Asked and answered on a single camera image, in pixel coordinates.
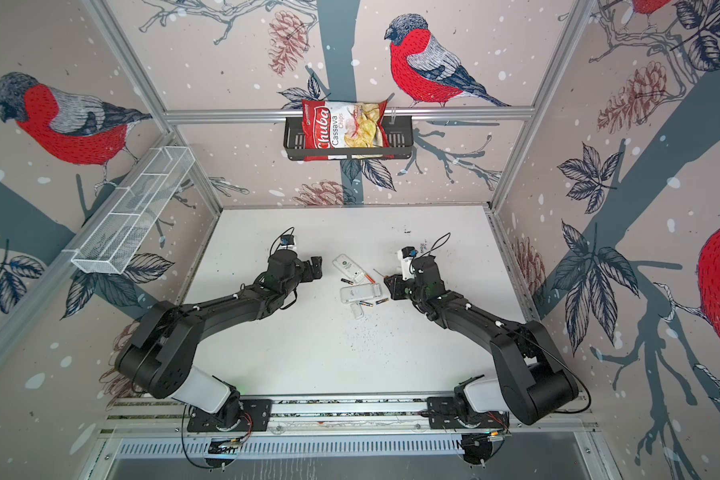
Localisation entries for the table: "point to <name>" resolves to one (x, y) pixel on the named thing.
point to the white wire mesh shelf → (110, 241)
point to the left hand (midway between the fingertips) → (309, 258)
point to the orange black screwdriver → (366, 274)
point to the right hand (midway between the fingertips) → (383, 285)
